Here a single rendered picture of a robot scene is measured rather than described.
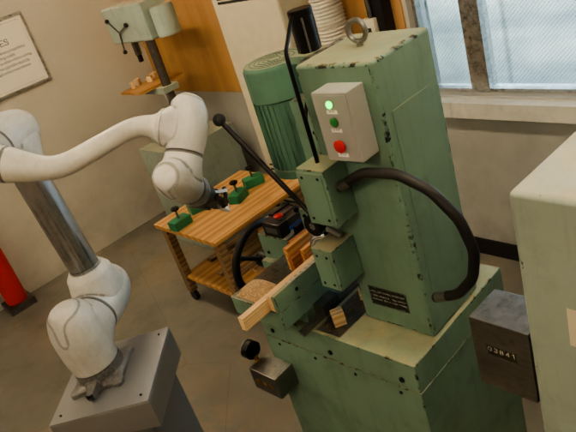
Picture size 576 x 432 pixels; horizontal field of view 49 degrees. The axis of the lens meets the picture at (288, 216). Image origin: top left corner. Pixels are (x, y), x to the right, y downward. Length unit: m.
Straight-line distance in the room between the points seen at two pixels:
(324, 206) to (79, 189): 3.40
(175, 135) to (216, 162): 2.42
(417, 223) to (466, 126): 1.60
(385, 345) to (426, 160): 0.49
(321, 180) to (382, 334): 0.48
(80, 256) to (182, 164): 0.62
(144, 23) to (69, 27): 0.95
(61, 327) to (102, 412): 0.28
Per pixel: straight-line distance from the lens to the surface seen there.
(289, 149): 1.64
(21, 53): 4.53
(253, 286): 1.80
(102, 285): 2.12
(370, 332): 1.70
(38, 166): 1.78
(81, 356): 2.03
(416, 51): 1.43
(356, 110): 1.32
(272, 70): 1.57
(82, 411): 2.08
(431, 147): 1.49
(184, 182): 1.60
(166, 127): 1.67
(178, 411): 2.29
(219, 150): 4.08
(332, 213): 1.46
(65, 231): 2.06
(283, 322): 1.72
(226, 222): 3.19
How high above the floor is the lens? 1.85
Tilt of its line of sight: 26 degrees down
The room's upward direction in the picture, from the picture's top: 18 degrees counter-clockwise
